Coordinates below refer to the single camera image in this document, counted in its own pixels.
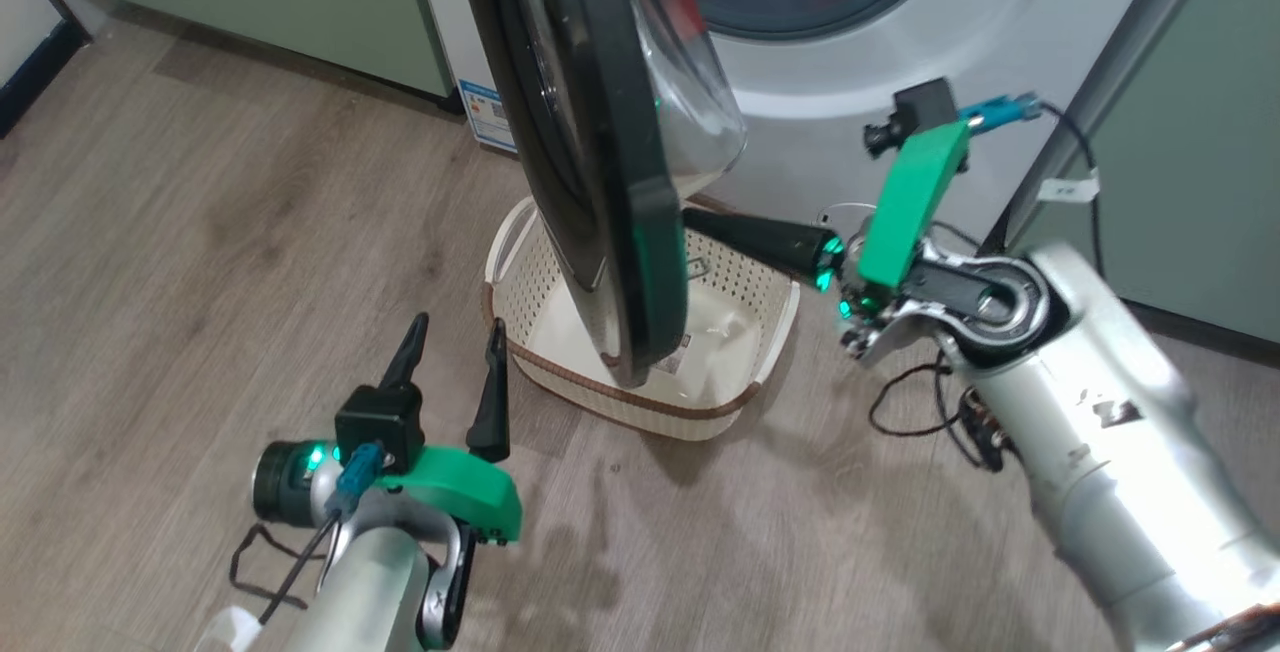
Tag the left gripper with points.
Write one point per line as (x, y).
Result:
(288, 484)

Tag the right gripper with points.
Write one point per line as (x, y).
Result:
(950, 294)

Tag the black round washing machine door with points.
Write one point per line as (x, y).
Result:
(600, 132)

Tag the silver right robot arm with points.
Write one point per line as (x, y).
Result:
(1100, 452)

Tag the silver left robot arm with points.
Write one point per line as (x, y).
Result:
(370, 582)

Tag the cream perforated laundry basket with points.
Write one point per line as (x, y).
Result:
(735, 287)

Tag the white front-load washing machine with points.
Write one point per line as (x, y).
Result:
(850, 72)

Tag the round white filter cover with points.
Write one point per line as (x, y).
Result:
(846, 221)

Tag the blue white energy label sticker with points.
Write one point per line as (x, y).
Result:
(487, 117)

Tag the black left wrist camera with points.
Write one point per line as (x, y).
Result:
(380, 427)

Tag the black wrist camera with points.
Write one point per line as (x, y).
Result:
(920, 112)
(380, 427)

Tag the blue left camera connector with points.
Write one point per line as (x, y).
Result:
(355, 482)

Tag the blue camera connector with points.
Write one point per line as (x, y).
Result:
(355, 482)
(1000, 112)

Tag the green right camera mount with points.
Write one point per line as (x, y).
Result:
(910, 202)

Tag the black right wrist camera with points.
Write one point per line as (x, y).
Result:
(920, 112)

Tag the blue right camera connector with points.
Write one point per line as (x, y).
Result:
(1000, 112)

